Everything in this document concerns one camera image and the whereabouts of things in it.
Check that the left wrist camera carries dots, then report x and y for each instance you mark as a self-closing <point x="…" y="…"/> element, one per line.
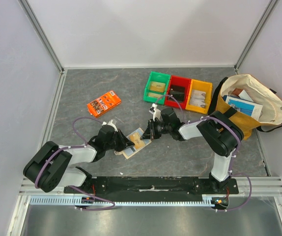
<point x="111" y="123"/>

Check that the black card in red bin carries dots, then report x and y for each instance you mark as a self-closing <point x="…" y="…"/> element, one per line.
<point x="177" y="89"/>

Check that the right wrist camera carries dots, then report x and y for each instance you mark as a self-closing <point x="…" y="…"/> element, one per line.
<point x="155" y="111"/>

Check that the blue white box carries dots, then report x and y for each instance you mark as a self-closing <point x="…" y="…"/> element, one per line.
<point x="249" y="108"/>

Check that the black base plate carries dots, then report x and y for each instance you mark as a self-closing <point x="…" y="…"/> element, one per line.
<point x="165" y="186"/>

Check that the green plastic bin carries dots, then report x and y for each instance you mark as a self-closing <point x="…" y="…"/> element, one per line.
<point x="158" y="77"/>

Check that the yellow plastic bin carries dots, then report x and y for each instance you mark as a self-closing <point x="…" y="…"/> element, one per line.
<point x="202" y="86"/>

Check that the red plastic bin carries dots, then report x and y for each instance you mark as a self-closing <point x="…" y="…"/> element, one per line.
<point x="181" y="81"/>

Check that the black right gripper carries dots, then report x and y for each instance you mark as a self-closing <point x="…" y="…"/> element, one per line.
<point x="151" y="129"/>

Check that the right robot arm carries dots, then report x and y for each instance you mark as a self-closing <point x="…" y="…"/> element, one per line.
<point x="222" y="135"/>

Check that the white vip card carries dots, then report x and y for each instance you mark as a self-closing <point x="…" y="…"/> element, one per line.
<point x="197" y="102"/>
<point x="197" y="94"/>

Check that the orange snack box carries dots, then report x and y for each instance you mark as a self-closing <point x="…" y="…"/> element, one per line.
<point x="103" y="104"/>

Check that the gold card from holder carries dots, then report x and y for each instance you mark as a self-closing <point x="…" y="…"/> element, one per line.
<point x="135" y="137"/>

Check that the white slotted cable duct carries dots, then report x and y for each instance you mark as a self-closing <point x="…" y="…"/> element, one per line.
<point x="139" y="200"/>

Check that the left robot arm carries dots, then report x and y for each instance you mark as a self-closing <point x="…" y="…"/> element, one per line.
<point x="47" y="167"/>

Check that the brown box in bag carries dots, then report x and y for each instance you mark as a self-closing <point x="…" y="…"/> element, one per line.
<point x="236" y="92"/>

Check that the beige card holder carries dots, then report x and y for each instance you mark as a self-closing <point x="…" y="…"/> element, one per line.
<point x="128" y="153"/>

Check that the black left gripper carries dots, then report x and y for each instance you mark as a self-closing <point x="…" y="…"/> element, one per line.
<point x="124" y="142"/>

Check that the gold card in green bin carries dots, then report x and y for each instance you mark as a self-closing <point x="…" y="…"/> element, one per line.
<point x="157" y="86"/>

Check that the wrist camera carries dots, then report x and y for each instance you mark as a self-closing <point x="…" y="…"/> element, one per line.
<point x="155" y="111"/>
<point x="111" y="123"/>

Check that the yellow canvas tote bag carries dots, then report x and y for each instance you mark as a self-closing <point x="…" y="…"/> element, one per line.
<point x="254" y="91"/>

